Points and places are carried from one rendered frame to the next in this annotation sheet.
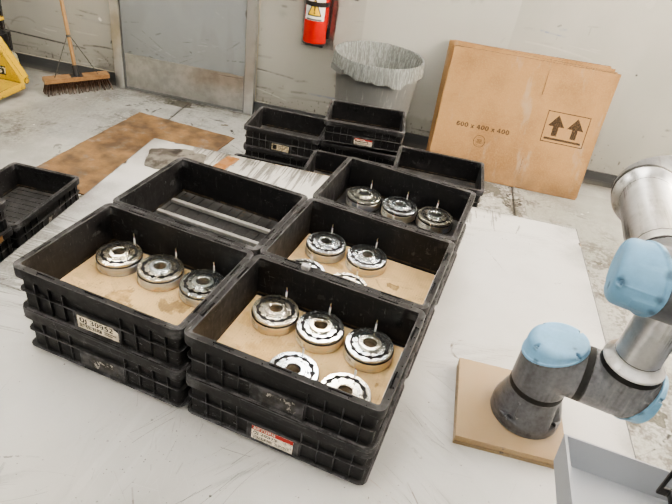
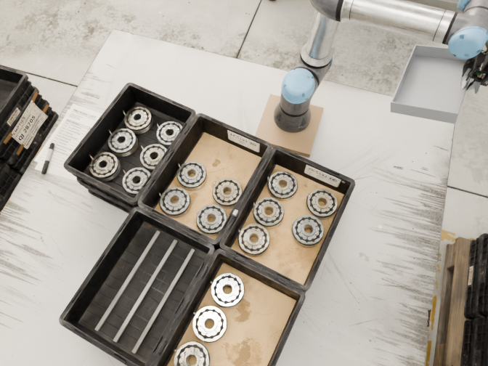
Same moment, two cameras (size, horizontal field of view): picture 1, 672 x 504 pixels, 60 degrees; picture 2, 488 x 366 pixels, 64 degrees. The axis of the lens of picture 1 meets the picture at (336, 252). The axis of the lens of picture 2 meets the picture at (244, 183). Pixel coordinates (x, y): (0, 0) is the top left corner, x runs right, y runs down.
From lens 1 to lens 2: 1.08 m
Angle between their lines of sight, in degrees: 53
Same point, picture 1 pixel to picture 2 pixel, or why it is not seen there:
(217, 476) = (338, 279)
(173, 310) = (247, 310)
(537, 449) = (316, 118)
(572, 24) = not seen: outside the picture
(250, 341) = (274, 256)
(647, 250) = (478, 33)
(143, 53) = not seen: outside the picture
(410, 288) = (218, 152)
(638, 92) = not seen: outside the picture
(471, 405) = (290, 141)
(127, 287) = (223, 348)
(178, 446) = (321, 303)
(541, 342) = (302, 91)
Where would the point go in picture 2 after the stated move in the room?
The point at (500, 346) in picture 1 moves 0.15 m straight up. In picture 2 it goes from (237, 114) to (235, 92)
